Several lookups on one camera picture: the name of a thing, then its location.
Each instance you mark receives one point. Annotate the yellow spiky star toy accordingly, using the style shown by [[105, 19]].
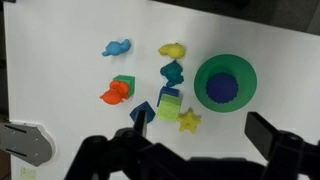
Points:
[[189, 121]]

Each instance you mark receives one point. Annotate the green plastic bowl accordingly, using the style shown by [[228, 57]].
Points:
[[203, 83]]

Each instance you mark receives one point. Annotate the dark blue cube block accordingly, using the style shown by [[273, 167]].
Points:
[[168, 91]]

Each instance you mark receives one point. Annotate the dark blue pentagon block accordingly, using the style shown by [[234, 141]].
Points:
[[150, 112]]

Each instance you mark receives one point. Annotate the pale yellow sticker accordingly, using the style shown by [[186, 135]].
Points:
[[27, 172]]

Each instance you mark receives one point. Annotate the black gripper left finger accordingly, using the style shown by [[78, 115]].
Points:
[[140, 120]]

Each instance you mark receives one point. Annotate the light blue animal toy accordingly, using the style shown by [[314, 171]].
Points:
[[115, 48]]

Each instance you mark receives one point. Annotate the lime green cube block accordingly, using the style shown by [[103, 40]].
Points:
[[169, 108]]

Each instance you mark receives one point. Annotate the dark blue spiky ball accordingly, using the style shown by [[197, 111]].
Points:
[[222, 87]]

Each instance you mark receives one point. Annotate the teal animal toy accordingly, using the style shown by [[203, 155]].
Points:
[[172, 72]]

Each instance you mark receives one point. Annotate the orange animal toy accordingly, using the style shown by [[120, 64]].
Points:
[[115, 93]]

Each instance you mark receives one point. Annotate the yellow animal toy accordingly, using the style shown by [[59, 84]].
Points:
[[173, 50]]

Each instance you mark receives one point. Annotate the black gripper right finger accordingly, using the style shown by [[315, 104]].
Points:
[[261, 133]]

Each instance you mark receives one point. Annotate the grey metal mounting plate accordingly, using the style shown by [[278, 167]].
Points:
[[26, 143]]

